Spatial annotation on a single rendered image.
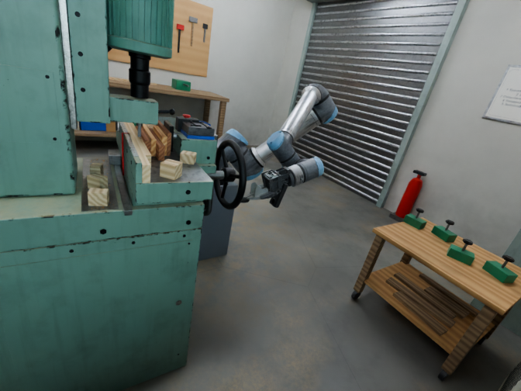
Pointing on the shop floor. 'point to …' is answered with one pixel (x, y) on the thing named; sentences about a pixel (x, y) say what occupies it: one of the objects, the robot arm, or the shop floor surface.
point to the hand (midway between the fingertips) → (249, 198)
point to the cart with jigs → (439, 264)
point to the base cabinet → (97, 312)
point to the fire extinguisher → (408, 197)
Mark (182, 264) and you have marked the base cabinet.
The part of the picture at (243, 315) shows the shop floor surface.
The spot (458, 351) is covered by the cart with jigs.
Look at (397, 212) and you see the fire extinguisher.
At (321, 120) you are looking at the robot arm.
